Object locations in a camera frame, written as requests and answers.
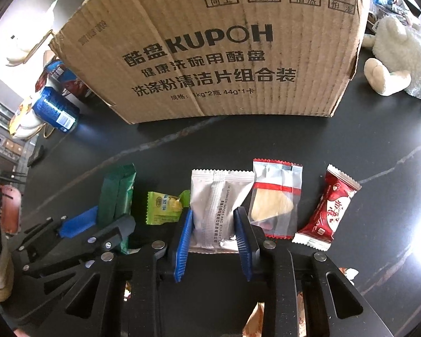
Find white plush toy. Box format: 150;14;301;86
363;16;421;104

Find round tin of snack packets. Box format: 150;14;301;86
370;0;421;36

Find brown cardboard box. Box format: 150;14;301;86
49;0;372;125

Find dark green snack packet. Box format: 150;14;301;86
98;163;137;255

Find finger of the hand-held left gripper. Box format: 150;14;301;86
23;214;137;278
17;206;99;251

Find empty white shell dish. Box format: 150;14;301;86
5;2;57;67

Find white shell dish of snacks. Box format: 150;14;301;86
9;95;53;139

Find light green snack packet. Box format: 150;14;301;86
146;190;191;225

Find red candy packet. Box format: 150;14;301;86
292;164;362;251

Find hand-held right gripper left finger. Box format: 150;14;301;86
14;209;193;337

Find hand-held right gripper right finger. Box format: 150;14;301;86
233;206;395;337

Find person's left forearm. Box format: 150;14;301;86
0;239;15;304

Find reddish brown slotted object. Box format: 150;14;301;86
0;184;22;234

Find blue snack cup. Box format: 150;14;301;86
38;60;95;104

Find clear red-striped snack packet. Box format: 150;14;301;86
247;158;303;240

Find silver foil snack packet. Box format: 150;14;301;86
189;169;256;255

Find white orange snack packet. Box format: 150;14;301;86
337;267;359;286

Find blue soda can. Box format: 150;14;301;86
33;86;81;134

